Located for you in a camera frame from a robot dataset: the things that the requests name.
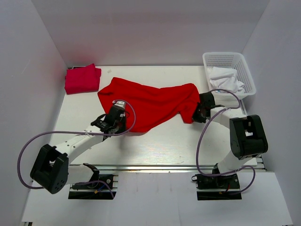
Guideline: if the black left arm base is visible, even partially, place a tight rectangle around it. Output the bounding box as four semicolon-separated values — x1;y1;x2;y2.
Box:
68;174;119;200

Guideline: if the white t-shirt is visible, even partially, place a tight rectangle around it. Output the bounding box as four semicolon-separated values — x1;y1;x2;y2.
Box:
209;67;245;94

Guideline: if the aluminium rail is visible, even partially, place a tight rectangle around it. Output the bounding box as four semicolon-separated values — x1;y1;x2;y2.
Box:
70;164;266;172

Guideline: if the white plastic basket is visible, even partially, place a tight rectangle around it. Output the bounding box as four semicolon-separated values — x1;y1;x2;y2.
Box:
203;52;256;99

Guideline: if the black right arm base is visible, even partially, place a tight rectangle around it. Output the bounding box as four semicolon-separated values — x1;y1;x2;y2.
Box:
191;174;242;201

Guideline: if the folded crimson t-shirt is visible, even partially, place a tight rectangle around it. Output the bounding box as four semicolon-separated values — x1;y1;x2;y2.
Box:
64;64;102;95

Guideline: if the red t-shirt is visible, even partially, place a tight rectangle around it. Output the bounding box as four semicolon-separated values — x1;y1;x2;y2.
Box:
97;77;200;133

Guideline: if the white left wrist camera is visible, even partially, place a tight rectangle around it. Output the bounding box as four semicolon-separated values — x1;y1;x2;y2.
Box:
112;100;126;109

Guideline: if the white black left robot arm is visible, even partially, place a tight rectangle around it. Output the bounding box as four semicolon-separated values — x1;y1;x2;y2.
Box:
30;101;126;194

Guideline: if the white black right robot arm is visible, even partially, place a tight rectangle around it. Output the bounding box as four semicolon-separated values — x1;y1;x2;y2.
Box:
192;91;268;188

